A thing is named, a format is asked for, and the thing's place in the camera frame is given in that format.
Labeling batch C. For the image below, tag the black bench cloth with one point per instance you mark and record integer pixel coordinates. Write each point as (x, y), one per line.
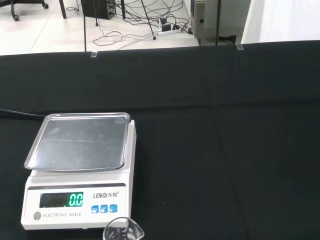
(225, 150)

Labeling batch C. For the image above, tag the white power strip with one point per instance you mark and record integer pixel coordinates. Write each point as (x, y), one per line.
(168, 31)

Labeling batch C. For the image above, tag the clear plastic cloth clip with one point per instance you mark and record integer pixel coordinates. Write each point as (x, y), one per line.
(93, 54)
(239, 46)

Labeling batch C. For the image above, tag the white electronic balance steel pan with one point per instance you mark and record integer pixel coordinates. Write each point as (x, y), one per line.
(80, 180)

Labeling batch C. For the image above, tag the black tripod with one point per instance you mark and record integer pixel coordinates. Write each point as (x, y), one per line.
(148, 17)

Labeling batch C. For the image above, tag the grey metal cabinet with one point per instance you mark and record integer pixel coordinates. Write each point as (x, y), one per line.
(200, 17)

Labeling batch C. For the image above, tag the thin black stand pole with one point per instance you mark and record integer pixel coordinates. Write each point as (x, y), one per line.
(84, 32)

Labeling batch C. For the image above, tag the black computer case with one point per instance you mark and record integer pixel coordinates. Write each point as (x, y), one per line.
(98, 8)

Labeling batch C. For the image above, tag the black office chair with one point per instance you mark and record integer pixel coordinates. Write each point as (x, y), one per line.
(13, 7)

